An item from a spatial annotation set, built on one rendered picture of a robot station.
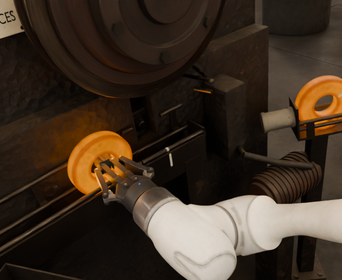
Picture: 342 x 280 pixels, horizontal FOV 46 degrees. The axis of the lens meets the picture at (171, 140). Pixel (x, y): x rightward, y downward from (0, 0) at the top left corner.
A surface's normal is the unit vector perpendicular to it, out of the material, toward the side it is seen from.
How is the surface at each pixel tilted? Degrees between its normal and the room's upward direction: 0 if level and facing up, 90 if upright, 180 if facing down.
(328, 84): 90
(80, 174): 93
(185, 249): 41
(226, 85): 0
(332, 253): 0
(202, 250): 25
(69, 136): 90
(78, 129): 90
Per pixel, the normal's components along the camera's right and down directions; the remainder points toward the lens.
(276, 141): -0.12, -0.83
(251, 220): 0.00, -0.31
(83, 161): 0.61, 0.42
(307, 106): 0.11, 0.54
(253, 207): 0.05, -0.57
